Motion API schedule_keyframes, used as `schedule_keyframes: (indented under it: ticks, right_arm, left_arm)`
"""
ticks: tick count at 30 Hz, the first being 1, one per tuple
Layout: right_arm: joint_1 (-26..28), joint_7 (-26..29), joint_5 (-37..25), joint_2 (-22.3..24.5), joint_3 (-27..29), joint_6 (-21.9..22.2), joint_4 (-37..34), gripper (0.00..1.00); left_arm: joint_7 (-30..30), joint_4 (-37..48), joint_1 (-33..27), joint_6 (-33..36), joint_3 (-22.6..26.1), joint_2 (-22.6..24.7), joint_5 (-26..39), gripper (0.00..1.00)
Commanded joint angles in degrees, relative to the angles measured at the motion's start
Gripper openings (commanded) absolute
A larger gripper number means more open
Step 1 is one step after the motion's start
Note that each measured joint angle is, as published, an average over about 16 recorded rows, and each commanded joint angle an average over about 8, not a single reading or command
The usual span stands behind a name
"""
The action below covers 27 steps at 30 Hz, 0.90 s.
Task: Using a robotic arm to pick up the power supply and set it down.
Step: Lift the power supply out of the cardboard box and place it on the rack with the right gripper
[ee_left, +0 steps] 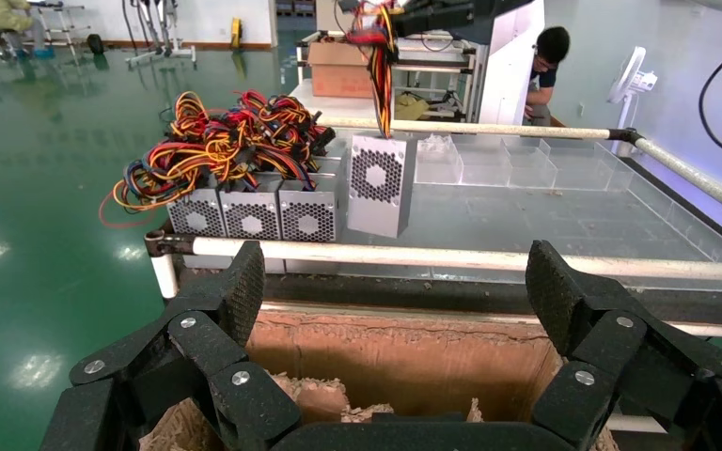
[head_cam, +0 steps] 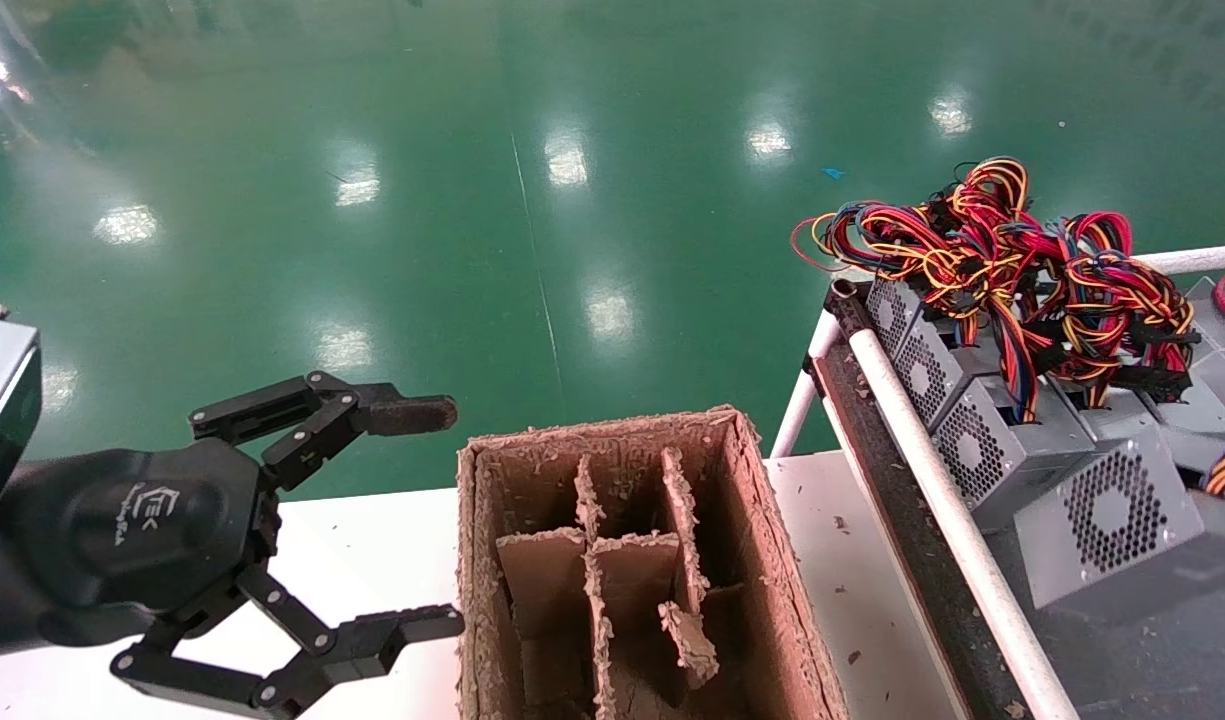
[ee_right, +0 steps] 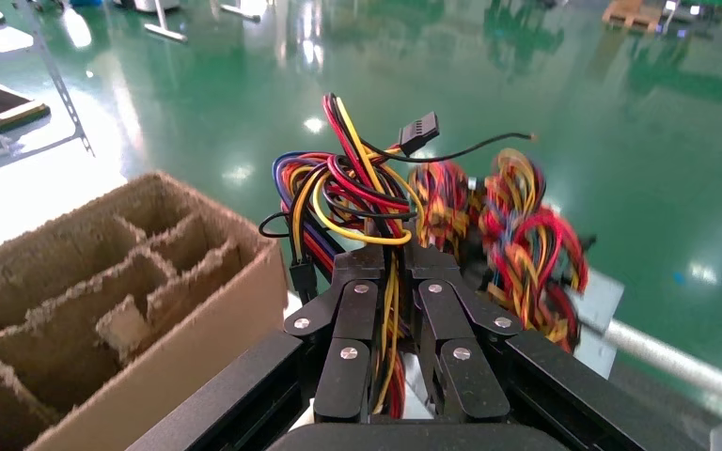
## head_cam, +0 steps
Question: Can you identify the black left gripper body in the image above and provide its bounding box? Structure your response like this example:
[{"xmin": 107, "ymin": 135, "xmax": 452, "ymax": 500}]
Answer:
[{"xmin": 0, "ymin": 437, "xmax": 279, "ymax": 656}]

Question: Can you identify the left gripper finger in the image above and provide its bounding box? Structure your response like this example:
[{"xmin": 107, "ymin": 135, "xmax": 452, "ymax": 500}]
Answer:
[
  {"xmin": 110, "ymin": 565, "xmax": 465, "ymax": 719},
  {"xmin": 190, "ymin": 372, "xmax": 460, "ymax": 491}
]

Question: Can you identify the cardboard divider insert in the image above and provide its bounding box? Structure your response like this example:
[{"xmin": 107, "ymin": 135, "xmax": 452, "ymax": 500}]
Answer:
[{"xmin": 495, "ymin": 447, "xmax": 721, "ymax": 720}]

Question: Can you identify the worn brown cardboard box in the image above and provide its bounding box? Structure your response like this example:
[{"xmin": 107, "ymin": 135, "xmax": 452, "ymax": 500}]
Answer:
[{"xmin": 456, "ymin": 404, "xmax": 851, "ymax": 720}]

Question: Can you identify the grey metal power supply unit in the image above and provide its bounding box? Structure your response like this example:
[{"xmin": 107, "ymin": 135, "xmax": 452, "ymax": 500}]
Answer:
[
  {"xmin": 890, "ymin": 315, "xmax": 1013, "ymax": 433},
  {"xmin": 932, "ymin": 375, "xmax": 1098, "ymax": 533},
  {"xmin": 865, "ymin": 275, "xmax": 963, "ymax": 353},
  {"xmin": 1014, "ymin": 390, "xmax": 1213, "ymax": 611},
  {"xmin": 1137, "ymin": 275, "xmax": 1225, "ymax": 481}
]

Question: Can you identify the long white cart tube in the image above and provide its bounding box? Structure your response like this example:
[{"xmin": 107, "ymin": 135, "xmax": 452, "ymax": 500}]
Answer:
[{"xmin": 848, "ymin": 328, "xmax": 1081, "ymax": 720}]

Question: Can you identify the white cart frame tube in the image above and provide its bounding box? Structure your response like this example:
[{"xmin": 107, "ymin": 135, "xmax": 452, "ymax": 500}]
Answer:
[
  {"xmin": 770, "ymin": 310, "xmax": 843, "ymax": 459},
  {"xmin": 1137, "ymin": 244, "xmax": 1225, "ymax": 277}
]

